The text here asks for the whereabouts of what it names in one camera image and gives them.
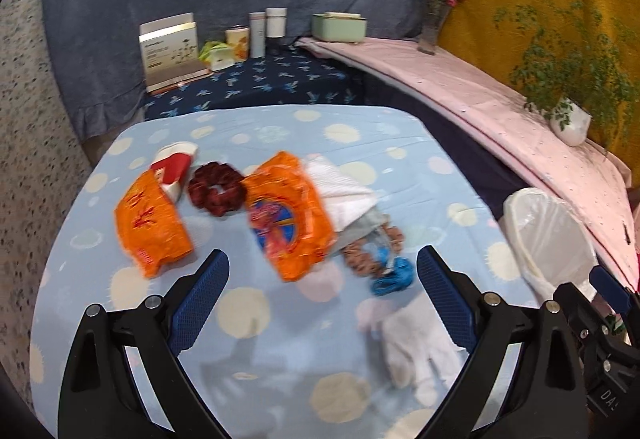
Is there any grey plastic wrapper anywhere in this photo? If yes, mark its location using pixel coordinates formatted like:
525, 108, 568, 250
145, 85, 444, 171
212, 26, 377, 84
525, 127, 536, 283
335, 209, 388, 250

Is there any green packet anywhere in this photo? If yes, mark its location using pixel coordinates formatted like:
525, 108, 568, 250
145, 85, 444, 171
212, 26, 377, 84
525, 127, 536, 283
198, 40, 237, 71

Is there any yellow printed can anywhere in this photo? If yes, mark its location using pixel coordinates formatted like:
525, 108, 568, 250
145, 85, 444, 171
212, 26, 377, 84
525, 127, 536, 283
225, 26, 251, 61

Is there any plain orange snack bag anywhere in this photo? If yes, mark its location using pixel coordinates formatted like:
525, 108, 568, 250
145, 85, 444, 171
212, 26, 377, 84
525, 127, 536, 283
114, 169, 195, 280

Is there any red thin book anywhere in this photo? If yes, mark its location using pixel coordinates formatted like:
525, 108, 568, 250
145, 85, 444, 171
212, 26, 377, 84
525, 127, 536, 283
149, 74, 213, 95

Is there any blue hair tie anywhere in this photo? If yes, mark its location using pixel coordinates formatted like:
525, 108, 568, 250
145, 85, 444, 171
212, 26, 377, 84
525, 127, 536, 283
370, 256, 413, 297

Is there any pink cloth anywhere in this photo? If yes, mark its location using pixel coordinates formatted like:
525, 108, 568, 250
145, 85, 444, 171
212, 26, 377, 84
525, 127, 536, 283
295, 36, 640, 292

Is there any dark purple cloth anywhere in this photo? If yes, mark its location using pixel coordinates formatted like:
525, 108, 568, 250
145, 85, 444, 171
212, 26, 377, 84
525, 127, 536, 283
362, 64, 526, 220

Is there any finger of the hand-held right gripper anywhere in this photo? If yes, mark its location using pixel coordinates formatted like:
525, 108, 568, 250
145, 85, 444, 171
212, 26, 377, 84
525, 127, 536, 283
556, 282, 607, 346
589, 265, 640, 346

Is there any brown scrunchie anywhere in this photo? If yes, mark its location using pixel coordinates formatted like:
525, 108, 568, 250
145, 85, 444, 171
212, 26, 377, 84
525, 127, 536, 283
341, 224, 406, 277

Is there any green tissue box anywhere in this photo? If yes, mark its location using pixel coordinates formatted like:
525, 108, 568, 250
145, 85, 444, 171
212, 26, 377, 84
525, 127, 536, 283
311, 12, 369, 43

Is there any white jar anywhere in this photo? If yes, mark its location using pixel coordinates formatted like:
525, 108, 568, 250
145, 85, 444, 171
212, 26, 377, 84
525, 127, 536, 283
265, 8, 288, 38

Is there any glass vase with pink flowers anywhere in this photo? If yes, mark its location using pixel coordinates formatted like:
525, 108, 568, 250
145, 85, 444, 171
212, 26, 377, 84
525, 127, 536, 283
410, 0, 466, 55

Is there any red white packet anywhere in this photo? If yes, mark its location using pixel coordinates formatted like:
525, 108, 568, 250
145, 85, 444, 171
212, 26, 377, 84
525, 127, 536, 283
150, 142, 198, 202

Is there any tall white bottle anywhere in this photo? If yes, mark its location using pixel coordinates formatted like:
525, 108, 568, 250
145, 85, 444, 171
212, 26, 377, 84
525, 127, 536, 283
248, 12, 267, 59

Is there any gold and white box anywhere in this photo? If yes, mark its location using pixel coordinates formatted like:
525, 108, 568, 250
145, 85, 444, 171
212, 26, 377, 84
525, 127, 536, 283
139, 12, 211, 94

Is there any potted green plant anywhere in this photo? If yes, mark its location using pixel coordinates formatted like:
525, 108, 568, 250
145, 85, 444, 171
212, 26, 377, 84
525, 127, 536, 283
492, 2, 638, 147

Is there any light blue dotted tablecloth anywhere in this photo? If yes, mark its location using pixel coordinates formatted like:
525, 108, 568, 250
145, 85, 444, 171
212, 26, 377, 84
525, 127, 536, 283
30, 104, 546, 439

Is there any bin with white bag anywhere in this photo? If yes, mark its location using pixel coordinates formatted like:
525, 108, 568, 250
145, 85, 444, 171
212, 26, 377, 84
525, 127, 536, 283
502, 188, 601, 302

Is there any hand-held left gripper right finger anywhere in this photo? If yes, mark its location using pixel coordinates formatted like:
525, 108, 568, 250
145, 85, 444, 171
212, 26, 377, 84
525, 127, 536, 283
416, 245, 589, 439

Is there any white paper tissue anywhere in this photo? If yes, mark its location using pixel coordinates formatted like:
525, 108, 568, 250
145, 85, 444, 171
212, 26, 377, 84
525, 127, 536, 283
300, 154, 381, 232

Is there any dark red velvet scrunchie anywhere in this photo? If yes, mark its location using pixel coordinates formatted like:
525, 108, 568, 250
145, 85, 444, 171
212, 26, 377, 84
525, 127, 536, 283
187, 162, 247, 217

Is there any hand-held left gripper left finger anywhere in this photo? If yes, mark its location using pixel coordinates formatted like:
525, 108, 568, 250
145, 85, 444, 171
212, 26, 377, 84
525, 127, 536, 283
59, 249, 231, 439

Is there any navy printed cloth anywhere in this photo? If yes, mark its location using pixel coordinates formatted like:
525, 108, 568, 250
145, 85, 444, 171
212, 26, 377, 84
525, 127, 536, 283
142, 46, 366, 122

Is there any white plastic glove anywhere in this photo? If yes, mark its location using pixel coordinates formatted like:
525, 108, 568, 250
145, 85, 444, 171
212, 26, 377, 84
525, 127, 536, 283
357, 294, 466, 407

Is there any orange snack bag blue print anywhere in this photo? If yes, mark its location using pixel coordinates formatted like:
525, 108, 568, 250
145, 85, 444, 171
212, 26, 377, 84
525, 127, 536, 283
244, 150, 341, 282

